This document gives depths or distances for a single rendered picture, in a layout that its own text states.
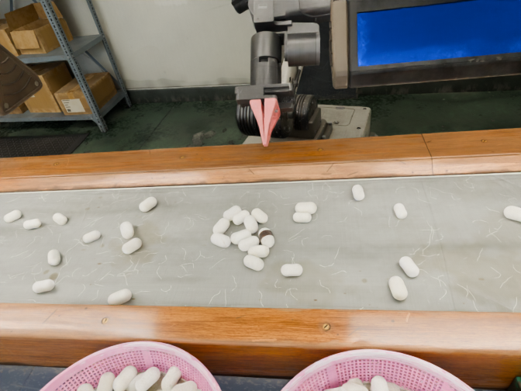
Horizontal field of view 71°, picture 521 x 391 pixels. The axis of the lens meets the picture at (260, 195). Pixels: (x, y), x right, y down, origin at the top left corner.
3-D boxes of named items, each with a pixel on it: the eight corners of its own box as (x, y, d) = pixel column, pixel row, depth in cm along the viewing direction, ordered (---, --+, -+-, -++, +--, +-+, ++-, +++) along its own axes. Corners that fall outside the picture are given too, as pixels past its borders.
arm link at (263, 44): (253, 44, 71) (248, 26, 66) (288, 42, 70) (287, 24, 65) (252, 77, 70) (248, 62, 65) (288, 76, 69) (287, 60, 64)
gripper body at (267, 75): (292, 92, 62) (291, 52, 63) (233, 96, 64) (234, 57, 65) (295, 108, 68) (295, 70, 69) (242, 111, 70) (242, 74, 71)
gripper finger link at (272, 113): (276, 139, 61) (276, 86, 63) (234, 141, 62) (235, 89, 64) (281, 150, 68) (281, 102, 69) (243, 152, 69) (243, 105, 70)
